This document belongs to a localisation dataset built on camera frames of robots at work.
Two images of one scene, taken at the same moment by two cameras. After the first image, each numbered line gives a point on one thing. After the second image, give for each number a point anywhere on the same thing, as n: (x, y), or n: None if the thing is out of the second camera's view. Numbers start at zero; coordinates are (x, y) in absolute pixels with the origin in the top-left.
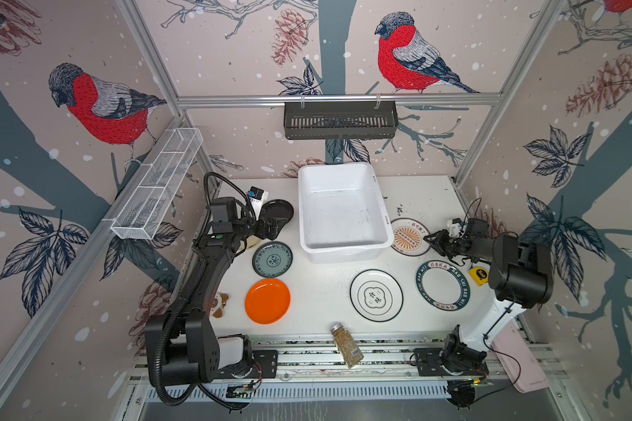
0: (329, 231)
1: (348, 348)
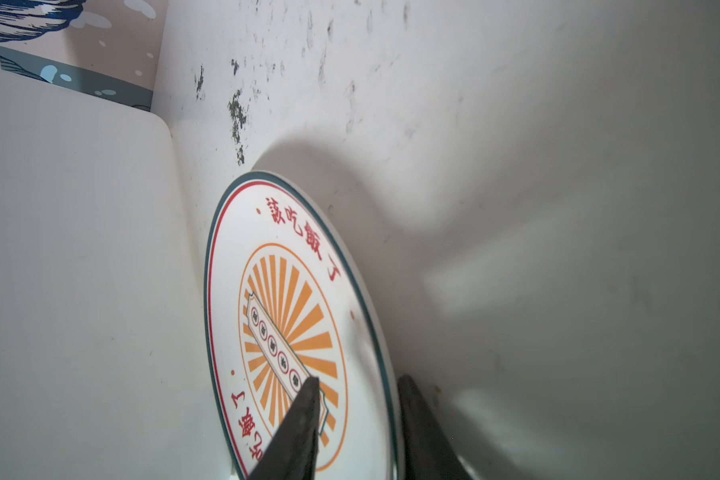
0: (91, 346)
1: None
